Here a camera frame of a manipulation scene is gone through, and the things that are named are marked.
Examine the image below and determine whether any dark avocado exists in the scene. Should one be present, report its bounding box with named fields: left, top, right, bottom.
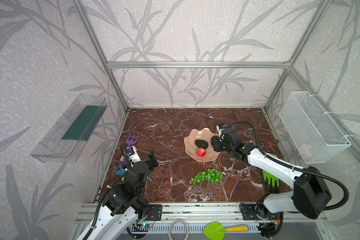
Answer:
left=195, top=139, right=209, bottom=150

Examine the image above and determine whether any red fake apple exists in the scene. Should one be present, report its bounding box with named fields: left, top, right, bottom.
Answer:
left=197, top=148, right=206, bottom=158

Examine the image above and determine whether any green grape bunch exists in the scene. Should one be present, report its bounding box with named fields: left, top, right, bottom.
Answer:
left=189, top=169, right=223, bottom=185

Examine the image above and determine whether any pink scalloped fruit bowl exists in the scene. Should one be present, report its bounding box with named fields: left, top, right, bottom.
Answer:
left=184, top=128, right=220, bottom=163

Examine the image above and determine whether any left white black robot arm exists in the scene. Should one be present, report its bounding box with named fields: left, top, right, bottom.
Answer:
left=78, top=152, right=158, bottom=240

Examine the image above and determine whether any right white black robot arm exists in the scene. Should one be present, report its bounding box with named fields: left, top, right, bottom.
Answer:
left=211, top=124, right=332, bottom=219

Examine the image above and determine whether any blue toy rake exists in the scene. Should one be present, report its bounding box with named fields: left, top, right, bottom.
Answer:
left=114, top=161, right=126, bottom=176

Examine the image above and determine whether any purple toy rake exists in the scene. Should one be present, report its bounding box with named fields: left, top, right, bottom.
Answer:
left=121, top=133, right=139, bottom=163

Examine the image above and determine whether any green toy hand rake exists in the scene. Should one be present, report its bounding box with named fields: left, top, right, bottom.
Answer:
left=262, top=170, right=280, bottom=191

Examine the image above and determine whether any small circuit board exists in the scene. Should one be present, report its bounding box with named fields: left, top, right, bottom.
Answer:
left=132, top=223, right=154, bottom=233

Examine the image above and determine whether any green sponge pad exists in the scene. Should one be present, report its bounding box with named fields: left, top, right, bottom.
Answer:
left=62, top=105, right=107, bottom=141

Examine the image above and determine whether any pink item in basket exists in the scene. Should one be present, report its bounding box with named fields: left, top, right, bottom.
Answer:
left=299, top=144, right=313, bottom=159

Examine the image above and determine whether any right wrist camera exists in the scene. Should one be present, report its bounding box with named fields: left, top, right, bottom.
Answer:
left=217, top=123, right=227, bottom=135

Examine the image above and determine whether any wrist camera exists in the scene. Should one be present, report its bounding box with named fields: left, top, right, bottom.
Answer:
left=217, top=123, right=227, bottom=135
left=126, top=146, right=141, bottom=166

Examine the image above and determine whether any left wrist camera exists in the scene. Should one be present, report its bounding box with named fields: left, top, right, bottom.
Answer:
left=126, top=146, right=141, bottom=166

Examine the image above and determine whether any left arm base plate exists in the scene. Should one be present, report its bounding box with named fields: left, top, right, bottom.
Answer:
left=141, top=204, right=163, bottom=221

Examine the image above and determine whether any right black cable conduit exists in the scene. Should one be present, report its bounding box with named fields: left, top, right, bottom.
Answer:
left=223, top=120, right=350, bottom=211

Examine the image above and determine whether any grey cable ring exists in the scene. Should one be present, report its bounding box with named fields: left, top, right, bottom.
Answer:
left=168, top=218, right=189, bottom=240

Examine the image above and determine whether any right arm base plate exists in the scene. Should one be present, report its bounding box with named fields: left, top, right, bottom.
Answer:
left=239, top=203, right=280, bottom=222

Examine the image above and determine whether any clear plastic wall bin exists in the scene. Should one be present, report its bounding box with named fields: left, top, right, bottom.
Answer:
left=30, top=94, right=108, bottom=163

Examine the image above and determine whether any white wire mesh basket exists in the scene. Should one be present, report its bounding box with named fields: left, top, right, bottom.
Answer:
left=279, top=91, right=352, bottom=164

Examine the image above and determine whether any green toy shovel yellow handle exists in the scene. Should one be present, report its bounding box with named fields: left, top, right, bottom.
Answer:
left=203, top=222, right=249, bottom=240

